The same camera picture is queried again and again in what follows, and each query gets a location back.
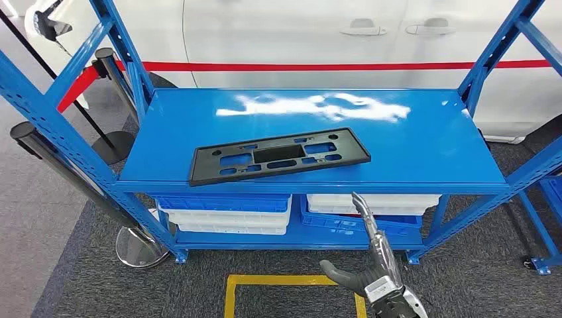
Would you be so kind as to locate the black plastic plate part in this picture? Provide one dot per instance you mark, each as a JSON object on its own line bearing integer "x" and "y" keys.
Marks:
{"x": 351, "y": 153}

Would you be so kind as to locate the black stanchion with chrome base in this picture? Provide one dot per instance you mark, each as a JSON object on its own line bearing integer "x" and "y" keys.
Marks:
{"x": 140, "y": 248}

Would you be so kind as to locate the yellow floor tape square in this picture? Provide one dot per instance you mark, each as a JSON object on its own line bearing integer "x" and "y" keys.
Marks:
{"x": 281, "y": 280}

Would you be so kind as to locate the large blue metal shelf rack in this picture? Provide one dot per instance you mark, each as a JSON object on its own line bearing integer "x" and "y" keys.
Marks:
{"x": 395, "y": 145}

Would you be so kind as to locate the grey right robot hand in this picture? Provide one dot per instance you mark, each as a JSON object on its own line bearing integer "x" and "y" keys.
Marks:
{"x": 385, "y": 259}

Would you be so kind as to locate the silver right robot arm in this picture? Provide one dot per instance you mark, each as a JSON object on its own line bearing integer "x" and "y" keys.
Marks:
{"x": 415, "y": 305}

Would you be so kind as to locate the blue plastic bin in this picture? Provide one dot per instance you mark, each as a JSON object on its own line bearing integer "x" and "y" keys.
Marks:
{"x": 333, "y": 224}

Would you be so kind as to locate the blue wheeled shelf rack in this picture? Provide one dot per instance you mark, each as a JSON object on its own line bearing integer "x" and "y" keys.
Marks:
{"x": 540, "y": 265}

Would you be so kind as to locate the white car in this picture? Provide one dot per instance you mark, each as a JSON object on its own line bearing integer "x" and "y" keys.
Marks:
{"x": 285, "y": 44}

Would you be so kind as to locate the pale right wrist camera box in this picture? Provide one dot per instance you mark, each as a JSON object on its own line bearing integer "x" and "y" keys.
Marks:
{"x": 383, "y": 289}

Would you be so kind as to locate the red barrier belt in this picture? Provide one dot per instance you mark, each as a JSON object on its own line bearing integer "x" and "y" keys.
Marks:
{"x": 307, "y": 67}

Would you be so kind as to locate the black belt stanchion post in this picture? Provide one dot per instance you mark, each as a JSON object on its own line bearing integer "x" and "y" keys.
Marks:
{"x": 105, "y": 59}

